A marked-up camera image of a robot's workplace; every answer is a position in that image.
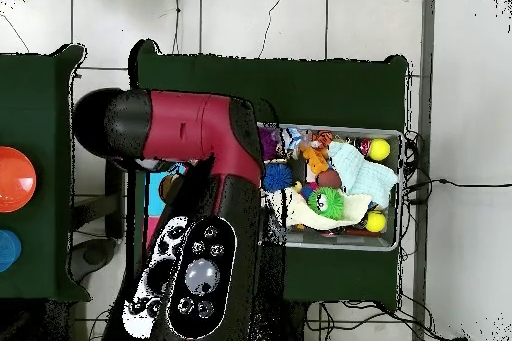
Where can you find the green fuzzy googly-eyed toy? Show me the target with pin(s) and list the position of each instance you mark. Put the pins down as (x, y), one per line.
(326, 203)

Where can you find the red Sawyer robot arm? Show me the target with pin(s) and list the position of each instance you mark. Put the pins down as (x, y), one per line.
(188, 129)

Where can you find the brown toy football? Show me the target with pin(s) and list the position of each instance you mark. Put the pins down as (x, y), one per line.
(328, 179)

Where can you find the blue ribbed cup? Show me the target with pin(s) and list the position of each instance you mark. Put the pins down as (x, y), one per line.
(8, 251)

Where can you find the purple spiky ball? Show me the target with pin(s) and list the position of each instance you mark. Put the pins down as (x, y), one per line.
(270, 143)

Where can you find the shallow clear mesh bin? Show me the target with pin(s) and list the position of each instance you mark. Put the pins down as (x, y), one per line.
(340, 242)

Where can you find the orange plastic bowl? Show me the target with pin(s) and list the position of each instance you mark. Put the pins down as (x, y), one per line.
(16, 179)

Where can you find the yellow ball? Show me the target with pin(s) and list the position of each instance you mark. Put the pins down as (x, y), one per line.
(376, 221)
(378, 149)

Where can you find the grey stand foot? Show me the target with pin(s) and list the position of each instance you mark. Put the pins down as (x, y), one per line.
(94, 255)

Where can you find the wooden box with three holes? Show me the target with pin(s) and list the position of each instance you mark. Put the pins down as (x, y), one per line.
(154, 197)

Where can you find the cream waffle cloth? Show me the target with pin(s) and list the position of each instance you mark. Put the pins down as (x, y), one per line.
(300, 213)

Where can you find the blue spiky ball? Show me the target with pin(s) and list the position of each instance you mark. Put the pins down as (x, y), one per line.
(277, 177)

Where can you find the dark green table cloth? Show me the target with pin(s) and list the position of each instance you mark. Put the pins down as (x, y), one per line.
(40, 117)
(320, 89)

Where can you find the orange tiger plush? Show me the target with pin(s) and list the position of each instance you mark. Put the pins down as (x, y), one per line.
(323, 138)

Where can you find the light blue waffle cloth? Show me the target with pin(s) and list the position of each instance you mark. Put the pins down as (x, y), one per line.
(368, 177)

